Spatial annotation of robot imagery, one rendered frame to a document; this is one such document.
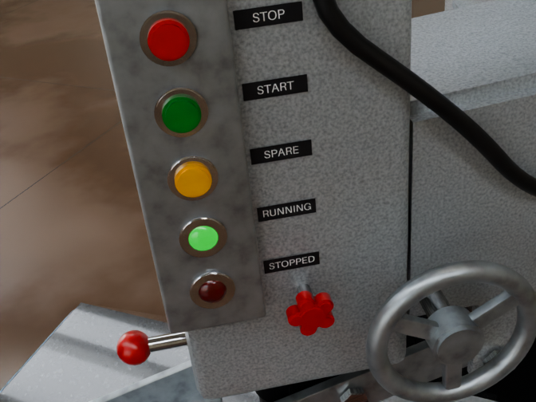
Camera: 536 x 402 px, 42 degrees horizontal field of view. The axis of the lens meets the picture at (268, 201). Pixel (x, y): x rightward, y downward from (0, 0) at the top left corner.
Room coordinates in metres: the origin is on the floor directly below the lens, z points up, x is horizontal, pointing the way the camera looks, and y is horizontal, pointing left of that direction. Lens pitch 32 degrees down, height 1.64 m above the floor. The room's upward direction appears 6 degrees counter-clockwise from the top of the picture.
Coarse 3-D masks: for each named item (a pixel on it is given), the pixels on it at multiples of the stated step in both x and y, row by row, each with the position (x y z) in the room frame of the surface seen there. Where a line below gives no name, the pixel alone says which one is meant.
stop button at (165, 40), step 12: (156, 24) 0.42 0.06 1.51; (168, 24) 0.42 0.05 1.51; (180, 24) 0.42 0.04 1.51; (156, 36) 0.42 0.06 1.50; (168, 36) 0.42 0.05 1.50; (180, 36) 0.42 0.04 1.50; (156, 48) 0.42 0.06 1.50; (168, 48) 0.42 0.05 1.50; (180, 48) 0.42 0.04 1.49; (168, 60) 0.42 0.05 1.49
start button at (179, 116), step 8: (176, 96) 0.42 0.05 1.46; (184, 96) 0.42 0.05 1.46; (168, 104) 0.42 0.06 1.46; (176, 104) 0.42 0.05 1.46; (184, 104) 0.42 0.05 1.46; (192, 104) 0.42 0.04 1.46; (168, 112) 0.42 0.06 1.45; (176, 112) 0.42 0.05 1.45; (184, 112) 0.42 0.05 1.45; (192, 112) 0.42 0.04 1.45; (200, 112) 0.42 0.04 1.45; (168, 120) 0.42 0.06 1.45; (176, 120) 0.42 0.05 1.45; (184, 120) 0.42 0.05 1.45; (192, 120) 0.42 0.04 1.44; (176, 128) 0.42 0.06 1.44; (184, 128) 0.42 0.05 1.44; (192, 128) 0.42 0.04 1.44
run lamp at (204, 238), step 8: (192, 232) 0.42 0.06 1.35; (200, 232) 0.42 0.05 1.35; (208, 232) 0.42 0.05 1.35; (216, 232) 0.43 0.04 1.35; (192, 240) 0.42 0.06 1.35; (200, 240) 0.42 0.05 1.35; (208, 240) 0.42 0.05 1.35; (216, 240) 0.43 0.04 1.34; (200, 248) 0.42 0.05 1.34; (208, 248) 0.42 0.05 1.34
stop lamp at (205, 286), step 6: (210, 282) 0.42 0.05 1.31; (216, 282) 0.42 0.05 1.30; (222, 282) 0.43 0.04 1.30; (204, 288) 0.42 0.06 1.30; (210, 288) 0.42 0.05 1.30; (216, 288) 0.42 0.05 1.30; (222, 288) 0.42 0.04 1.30; (204, 294) 0.42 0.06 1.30; (210, 294) 0.42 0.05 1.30; (216, 294) 0.42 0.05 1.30; (222, 294) 0.42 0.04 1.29; (204, 300) 0.42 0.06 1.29; (210, 300) 0.42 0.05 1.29; (216, 300) 0.42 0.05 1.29
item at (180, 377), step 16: (416, 352) 0.52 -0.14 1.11; (496, 352) 0.49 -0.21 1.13; (176, 368) 0.60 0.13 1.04; (368, 368) 0.51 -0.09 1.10; (400, 368) 0.51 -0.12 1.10; (416, 368) 0.52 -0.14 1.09; (432, 368) 0.52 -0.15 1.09; (144, 384) 0.59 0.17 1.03; (160, 384) 0.59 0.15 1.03; (176, 384) 0.60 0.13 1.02; (192, 384) 0.60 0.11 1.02; (320, 384) 0.51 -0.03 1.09; (336, 384) 0.51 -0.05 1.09; (352, 384) 0.51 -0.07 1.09; (368, 384) 0.51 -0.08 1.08; (96, 400) 0.59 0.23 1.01; (112, 400) 0.59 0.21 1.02; (128, 400) 0.59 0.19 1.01; (144, 400) 0.59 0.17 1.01; (160, 400) 0.59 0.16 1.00; (176, 400) 0.60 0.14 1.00; (192, 400) 0.59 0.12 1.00; (208, 400) 0.58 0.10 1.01; (288, 400) 0.50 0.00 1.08; (304, 400) 0.50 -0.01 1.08; (320, 400) 0.50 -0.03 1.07; (336, 400) 0.51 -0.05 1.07; (352, 400) 0.50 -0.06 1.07; (368, 400) 0.51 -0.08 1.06
